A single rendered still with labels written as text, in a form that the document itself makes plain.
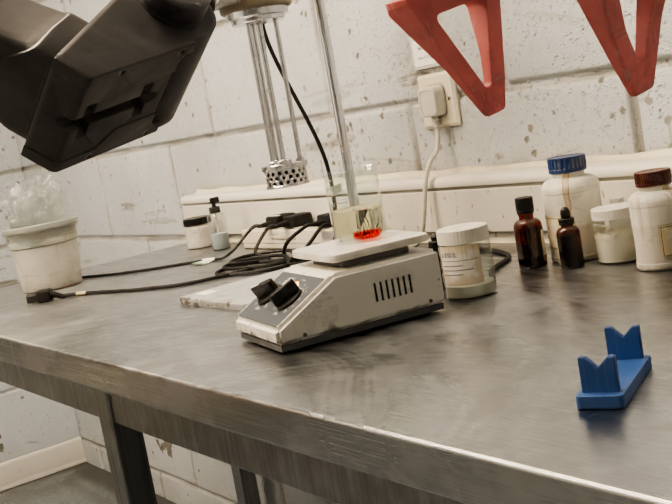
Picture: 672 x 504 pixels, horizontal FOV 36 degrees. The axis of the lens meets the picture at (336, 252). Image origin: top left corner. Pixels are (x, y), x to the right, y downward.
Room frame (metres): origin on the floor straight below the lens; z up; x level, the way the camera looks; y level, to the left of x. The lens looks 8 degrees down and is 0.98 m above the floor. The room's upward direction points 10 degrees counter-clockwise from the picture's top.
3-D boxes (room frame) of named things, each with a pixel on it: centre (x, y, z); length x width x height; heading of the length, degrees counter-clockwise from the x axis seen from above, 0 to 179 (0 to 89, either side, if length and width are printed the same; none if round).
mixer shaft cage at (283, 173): (1.51, 0.05, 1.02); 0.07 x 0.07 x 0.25
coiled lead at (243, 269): (1.75, 0.21, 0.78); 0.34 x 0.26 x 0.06; 124
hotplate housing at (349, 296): (1.14, 0.00, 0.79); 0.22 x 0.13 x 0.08; 114
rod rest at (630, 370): (0.74, -0.19, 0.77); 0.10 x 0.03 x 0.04; 151
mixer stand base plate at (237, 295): (1.50, 0.06, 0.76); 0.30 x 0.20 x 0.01; 124
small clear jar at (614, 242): (1.23, -0.34, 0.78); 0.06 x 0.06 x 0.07
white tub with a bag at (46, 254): (1.98, 0.54, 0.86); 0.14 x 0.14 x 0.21
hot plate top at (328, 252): (1.15, -0.03, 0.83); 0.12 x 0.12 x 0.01; 24
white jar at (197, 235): (2.22, 0.28, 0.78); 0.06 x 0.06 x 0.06
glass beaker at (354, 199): (1.17, -0.03, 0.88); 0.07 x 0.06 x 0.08; 129
